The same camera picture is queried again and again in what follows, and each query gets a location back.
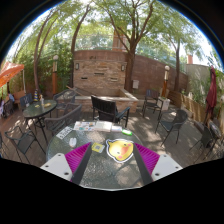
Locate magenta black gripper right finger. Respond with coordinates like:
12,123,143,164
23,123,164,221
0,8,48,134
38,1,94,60
133,143,182,185

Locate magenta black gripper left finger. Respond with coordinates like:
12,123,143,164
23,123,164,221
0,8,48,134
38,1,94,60
41,143,92,184

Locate small yellow square card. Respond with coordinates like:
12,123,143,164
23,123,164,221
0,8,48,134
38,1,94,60
92,143,105,153

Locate white printed card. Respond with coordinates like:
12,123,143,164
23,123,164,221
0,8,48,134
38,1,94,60
57,127,72,139

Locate round glass patio table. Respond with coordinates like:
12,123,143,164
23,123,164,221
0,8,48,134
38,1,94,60
46,125,145,190

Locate green white small object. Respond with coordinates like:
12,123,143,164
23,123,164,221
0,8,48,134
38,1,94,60
122,129,132,136

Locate grey metal chair left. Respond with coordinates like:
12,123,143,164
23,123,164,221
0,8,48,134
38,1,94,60
44,103,82,135

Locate open printed booklet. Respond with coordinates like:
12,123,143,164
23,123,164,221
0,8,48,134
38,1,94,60
74,121,112,132

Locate black metal chair front left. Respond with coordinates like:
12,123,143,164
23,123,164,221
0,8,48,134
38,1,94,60
4,126,45,164

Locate black metal chair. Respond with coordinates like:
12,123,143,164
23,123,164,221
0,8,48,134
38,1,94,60
4,126,45,164
157,109,188,138

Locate black metal chair right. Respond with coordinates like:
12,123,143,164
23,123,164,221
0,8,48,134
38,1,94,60
157,109,188,138

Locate black chair behind table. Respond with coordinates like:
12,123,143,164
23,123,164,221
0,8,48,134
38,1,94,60
91,95,130,126

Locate black chair far right back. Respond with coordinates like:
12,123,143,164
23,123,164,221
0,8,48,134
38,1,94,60
141,88,162,118

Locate closed maroon patio umbrella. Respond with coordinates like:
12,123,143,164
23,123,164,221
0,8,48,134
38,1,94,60
204,67,217,122

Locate orange canopy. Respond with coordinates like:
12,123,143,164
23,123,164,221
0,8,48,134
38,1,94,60
0,62,24,87

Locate stone brick fountain wall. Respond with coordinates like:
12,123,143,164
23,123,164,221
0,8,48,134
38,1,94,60
73,50,138,113

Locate right lamp post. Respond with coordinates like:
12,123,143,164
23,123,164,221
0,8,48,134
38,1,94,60
161,65,170,97

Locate lamp post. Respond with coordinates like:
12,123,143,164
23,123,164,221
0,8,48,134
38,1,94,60
52,55,59,95
161,65,170,97

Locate left lamp post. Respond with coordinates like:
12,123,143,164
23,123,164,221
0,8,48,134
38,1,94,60
52,55,59,95

